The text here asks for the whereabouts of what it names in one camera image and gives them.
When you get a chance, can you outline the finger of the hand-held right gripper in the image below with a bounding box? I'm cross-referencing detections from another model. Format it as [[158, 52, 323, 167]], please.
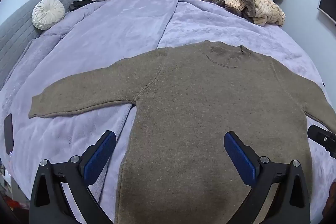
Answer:
[[307, 124, 336, 159]]

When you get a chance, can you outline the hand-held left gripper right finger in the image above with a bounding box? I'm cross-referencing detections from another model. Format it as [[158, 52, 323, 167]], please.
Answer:
[[224, 131, 311, 224]]

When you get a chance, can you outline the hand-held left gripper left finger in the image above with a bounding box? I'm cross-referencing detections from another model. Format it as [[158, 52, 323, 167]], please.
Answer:
[[29, 130, 117, 224]]

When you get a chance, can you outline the brown knit sweater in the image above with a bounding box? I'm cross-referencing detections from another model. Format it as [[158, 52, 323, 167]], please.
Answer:
[[28, 40, 336, 224]]

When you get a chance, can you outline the black rectangular pad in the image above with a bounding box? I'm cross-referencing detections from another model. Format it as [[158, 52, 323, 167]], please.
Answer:
[[4, 114, 13, 154]]

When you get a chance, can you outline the bedside clutter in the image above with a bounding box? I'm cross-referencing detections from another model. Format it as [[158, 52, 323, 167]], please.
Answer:
[[0, 158, 30, 214]]

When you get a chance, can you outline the lavender fleece blanket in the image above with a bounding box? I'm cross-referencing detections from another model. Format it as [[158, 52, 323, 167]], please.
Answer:
[[0, 0, 336, 224]]

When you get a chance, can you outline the beige striped fleece garment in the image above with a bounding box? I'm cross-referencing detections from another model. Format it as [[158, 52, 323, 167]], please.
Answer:
[[224, 0, 286, 27]]

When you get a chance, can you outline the round white pleated pillow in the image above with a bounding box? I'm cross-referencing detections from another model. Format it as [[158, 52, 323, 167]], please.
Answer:
[[32, 0, 66, 30]]

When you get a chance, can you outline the grey quilted headboard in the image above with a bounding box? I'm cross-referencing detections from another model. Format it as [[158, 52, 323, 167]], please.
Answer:
[[0, 0, 79, 88]]

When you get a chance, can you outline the black flat object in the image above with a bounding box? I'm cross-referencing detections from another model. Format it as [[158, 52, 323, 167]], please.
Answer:
[[70, 0, 95, 11]]

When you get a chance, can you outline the wall monitor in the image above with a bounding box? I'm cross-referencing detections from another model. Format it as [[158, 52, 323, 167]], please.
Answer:
[[318, 0, 336, 28]]

